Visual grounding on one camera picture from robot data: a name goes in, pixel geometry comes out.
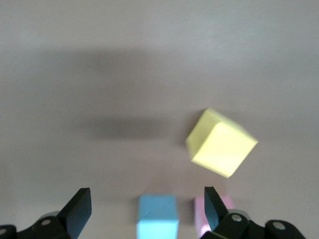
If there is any large table cover mat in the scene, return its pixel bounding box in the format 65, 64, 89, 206
0, 0, 319, 239

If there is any yellow foam cube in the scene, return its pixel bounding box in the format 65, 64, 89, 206
184, 107, 259, 179

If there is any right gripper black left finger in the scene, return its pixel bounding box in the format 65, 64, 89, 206
0, 188, 92, 239

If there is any light blue foam cube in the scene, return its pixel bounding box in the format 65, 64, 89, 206
136, 194, 180, 239

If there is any pink foam cube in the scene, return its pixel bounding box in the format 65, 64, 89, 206
193, 195, 236, 239

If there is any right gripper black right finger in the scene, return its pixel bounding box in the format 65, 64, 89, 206
201, 186, 309, 239

